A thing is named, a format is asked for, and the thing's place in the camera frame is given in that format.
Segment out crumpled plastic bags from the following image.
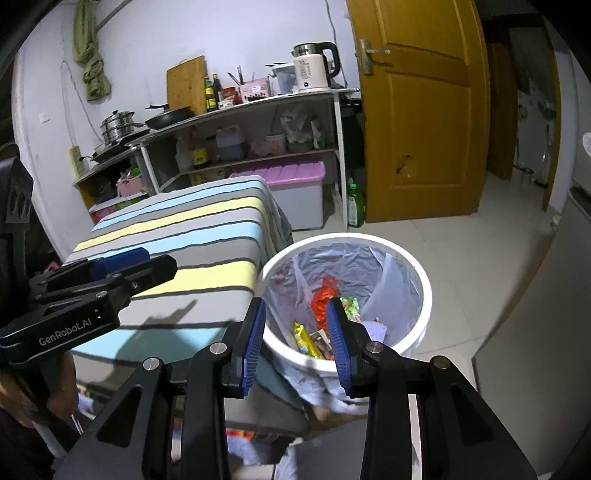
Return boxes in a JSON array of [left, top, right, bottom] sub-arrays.
[[279, 104, 326, 153]]

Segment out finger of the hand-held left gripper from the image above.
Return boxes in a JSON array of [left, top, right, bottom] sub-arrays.
[[37, 255, 177, 305], [30, 248, 151, 291]]

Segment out grey cabinet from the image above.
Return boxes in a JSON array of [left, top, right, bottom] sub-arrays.
[[471, 182, 591, 480]]

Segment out black induction cooker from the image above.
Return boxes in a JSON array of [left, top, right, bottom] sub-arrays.
[[90, 131, 151, 162]]

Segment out brass door handle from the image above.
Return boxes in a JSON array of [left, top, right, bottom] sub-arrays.
[[359, 39, 391, 75]]

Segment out low wooden shelf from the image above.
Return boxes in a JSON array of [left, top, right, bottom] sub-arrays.
[[71, 152, 158, 222]]

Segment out white trash bin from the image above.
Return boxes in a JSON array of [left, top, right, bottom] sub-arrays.
[[255, 233, 433, 376]]

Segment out grey metal shelf unit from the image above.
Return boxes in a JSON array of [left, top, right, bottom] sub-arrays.
[[127, 87, 362, 232]]

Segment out wooden door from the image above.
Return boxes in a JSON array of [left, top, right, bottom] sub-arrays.
[[346, 0, 491, 224]]

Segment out wooden cutting board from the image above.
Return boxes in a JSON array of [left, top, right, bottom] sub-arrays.
[[166, 55, 207, 116]]

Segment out pink basket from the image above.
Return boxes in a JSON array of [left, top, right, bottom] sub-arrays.
[[115, 173, 147, 198]]

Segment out hanging green cloth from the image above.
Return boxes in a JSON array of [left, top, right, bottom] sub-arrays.
[[73, 0, 112, 100]]

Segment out pink utensil box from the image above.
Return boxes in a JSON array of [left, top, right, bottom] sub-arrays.
[[238, 76, 272, 101]]

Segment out red plastic bag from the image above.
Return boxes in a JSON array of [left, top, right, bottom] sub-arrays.
[[310, 277, 340, 330]]

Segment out lilac patterned bed sheet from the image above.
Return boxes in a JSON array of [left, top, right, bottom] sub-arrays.
[[226, 436, 287, 467]]

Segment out striped cloth covered table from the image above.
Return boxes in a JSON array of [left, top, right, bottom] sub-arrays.
[[62, 175, 310, 437]]

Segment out lilac plastic wrapper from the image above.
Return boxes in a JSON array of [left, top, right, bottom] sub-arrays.
[[362, 318, 389, 347]]

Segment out white wall cable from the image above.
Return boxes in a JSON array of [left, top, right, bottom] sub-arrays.
[[60, 60, 88, 153]]

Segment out green plastic bottle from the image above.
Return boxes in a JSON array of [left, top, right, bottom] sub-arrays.
[[346, 182, 366, 228]]

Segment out person's left hand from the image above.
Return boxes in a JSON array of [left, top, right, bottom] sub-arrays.
[[0, 353, 77, 428]]

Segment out black frying pan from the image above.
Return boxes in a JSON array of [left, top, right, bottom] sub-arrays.
[[144, 104, 197, 130]]

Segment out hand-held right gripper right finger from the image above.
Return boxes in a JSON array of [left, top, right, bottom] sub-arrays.
[[325, 298, 539, 480]]

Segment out pink lidded storage box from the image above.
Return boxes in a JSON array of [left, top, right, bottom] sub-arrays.
[[228, 159, 326, 232]]

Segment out colourful woven mat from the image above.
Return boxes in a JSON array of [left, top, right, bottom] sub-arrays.
[[224, 427, 259, 446]]

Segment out grey plastic jug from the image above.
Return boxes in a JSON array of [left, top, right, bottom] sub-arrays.
[[215, 126, 245, 162]]

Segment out gold snack packet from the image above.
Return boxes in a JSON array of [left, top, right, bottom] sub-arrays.
[[292, 322, 324, 358]]

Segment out dark chopsticks bundle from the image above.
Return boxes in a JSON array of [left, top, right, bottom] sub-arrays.
[[226, 65, 257, 86]]

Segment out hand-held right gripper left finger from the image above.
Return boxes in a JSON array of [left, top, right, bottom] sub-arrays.
[[53, 298, 267, 480]]

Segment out clear storage container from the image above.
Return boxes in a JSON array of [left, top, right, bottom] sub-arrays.
[[271, 64, 298, 95]]

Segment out white electric kettle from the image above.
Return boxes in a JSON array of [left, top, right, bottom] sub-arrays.
[[292, 41, 341, 93]]

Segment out black wall cable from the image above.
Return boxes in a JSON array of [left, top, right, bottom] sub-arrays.
[[323, 0, 340, 47]]

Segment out yellow label bottle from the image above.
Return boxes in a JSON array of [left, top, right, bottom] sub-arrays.
[[191, 134, 211, 169]]

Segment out steel steamer pot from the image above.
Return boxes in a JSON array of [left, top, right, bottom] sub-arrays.
[[100, 110, 145, 143]]

